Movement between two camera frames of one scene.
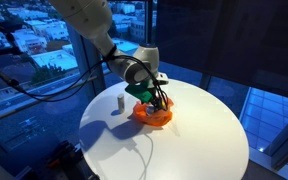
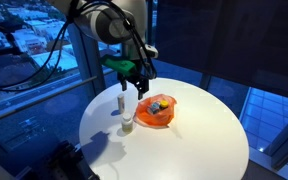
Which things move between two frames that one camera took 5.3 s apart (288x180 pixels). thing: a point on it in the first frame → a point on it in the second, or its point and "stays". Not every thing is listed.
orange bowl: x=156 y=119 stays
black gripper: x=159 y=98 → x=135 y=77
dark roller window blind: x=257 y=43 stays
